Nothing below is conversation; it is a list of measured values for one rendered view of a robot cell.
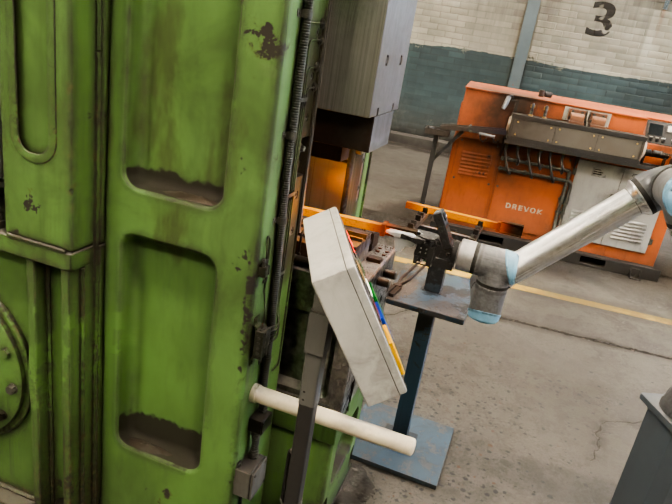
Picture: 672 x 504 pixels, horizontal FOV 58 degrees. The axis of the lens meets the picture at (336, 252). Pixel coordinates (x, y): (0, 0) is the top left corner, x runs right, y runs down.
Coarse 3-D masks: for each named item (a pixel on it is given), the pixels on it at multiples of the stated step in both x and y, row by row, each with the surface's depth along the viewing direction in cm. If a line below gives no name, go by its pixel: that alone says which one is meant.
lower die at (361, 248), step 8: (304, 216) 191; (360, 232) 185; (368, 232) 186; (304, 240) 174; (352, 240) 178; (360, 240) 177; (368, 240) 185; (296, 248) 174; (304, 248) 173; (360, 248) 177; (368, 248) 188; (360, 256) 180
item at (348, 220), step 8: (304, 208) 182; (312, 208) 183; (344, 216) 179; (352, 216) 180; (344, 224) 179; (352, 224) 178; (360, 224) 177; (368, 224) 176; (376, 224) 176; (384, 224) 174; (392, 224) 176; (384, 232) 175; (416, 232) 173
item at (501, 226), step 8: (416, 208) 231; (432, 208) 229; (440, 208) 230; (448, 216) 228; (456, 216) 227; (464, 216) 226; (472, 216) 226; (488, 224) 224; (496, 224) 223; (504, 224) 222; (512, 224) 221; (520, 224) 222; (504, 232) 223; (512, 232) 222; (520, 232) 221
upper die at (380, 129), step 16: (320, 112) 160; (336, 112) 158; (320, 128) 161; (336, 128) 160; (352, 128) 158; (368, 128) 157; (384, 128) 168; (336, 144) 161; (352, 144) 159; (368, 144) 158; (384, 144) 173
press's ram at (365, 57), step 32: (352, 0) 144; (384, 0) 141; (416, 0) 166; (352, 32) 146; (384, 32) 144; (352, 64) 148; (384, 64) 151; (320, 96) 153; (352, 96) 151; (384, 96) 159
